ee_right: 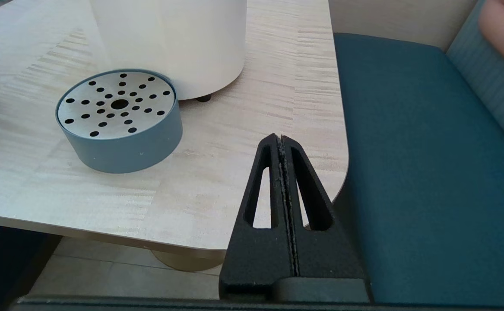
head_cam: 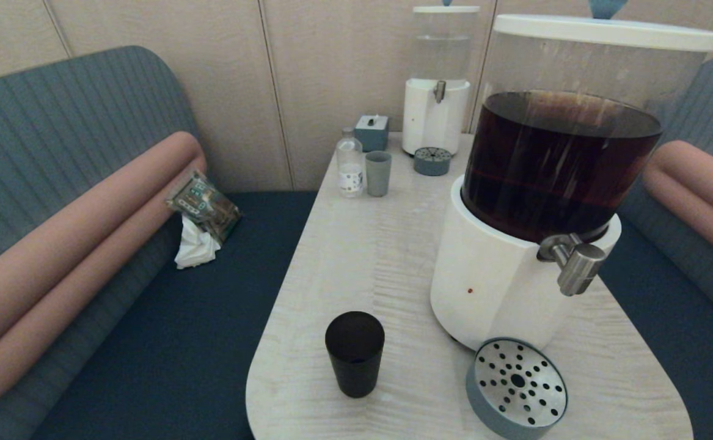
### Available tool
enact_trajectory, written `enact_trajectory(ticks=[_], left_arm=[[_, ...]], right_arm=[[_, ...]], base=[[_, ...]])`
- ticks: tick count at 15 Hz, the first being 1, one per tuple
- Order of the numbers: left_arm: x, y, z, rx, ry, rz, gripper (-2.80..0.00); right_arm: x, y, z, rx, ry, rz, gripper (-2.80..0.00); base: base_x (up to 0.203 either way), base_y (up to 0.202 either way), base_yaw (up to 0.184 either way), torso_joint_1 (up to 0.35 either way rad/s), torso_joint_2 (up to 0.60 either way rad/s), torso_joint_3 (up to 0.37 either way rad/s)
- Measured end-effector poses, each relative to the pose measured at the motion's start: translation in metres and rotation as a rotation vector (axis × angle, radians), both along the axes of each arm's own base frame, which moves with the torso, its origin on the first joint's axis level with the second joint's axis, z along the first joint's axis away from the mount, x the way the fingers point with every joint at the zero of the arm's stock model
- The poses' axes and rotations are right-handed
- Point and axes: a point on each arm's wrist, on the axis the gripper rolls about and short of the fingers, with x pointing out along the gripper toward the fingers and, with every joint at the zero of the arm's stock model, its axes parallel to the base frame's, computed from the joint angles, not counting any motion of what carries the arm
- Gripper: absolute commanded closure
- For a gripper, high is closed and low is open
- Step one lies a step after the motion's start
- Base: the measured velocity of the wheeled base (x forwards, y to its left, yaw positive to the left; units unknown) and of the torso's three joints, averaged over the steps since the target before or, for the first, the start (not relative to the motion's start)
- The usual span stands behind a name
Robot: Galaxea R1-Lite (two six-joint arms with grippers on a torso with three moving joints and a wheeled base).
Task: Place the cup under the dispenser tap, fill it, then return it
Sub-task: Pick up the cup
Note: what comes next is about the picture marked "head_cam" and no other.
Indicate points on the small grey perforated drip tray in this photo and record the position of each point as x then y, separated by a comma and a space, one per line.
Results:
432, 162

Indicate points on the large silver dispenser tap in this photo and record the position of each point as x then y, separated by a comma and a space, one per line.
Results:
579, 266

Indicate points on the crumpled white tissue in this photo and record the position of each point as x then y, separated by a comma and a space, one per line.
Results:
196, 247

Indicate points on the large dark tea dispenser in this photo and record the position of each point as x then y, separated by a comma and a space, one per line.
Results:
490, 287

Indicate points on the large grey perforated drip tray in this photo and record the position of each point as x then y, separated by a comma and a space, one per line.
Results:
515, 382

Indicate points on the pink bolster cushion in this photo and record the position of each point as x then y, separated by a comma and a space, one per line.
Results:
57, 263
698, 183

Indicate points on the small silver dispenser tap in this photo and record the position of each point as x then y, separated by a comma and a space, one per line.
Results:
439, 91

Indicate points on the grey-blue tissue box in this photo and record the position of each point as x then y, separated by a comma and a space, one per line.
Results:
371, 134

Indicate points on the green printed snack packet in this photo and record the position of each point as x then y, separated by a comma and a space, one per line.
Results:
203, 205

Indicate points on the grey tapered cup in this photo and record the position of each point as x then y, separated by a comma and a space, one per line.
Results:
378, 174

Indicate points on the clear plastic bottle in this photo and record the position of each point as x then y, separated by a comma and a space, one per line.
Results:
350, 165

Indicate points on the black tapered cup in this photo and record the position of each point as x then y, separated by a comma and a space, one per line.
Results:
354, 360

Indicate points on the large white dispenser lid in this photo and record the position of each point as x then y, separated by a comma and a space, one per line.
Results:
606, 32

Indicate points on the small clear water dispenser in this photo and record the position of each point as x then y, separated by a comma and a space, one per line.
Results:
429, 122

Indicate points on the teal upholstered bench sofa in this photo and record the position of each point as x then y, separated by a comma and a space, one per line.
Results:
668, 318
57, 122

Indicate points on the small white dispenser lid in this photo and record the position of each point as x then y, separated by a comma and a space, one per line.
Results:
446, 9

